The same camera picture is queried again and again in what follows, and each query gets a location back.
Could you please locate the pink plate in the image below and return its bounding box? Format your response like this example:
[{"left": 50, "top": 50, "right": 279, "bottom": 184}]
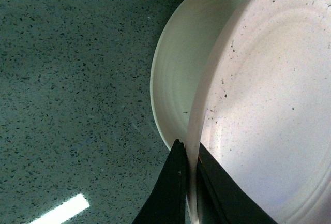
[{"left": 185, "top": 0, "right": 330, "bottom": 223}]

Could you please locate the beige plate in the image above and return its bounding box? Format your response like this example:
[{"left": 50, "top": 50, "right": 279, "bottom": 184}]
[{"left": 150, "top": 0, "right": 243, "bottom": 148}]

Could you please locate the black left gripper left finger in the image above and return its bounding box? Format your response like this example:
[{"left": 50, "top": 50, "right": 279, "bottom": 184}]
[{"left": 133, "top": 139, "right": 187, "bottom": 224}]

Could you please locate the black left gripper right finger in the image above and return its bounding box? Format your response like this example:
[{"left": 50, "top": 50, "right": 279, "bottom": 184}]
[{"left": 197, "top": 144, "right": 275, "bottom": 223}]

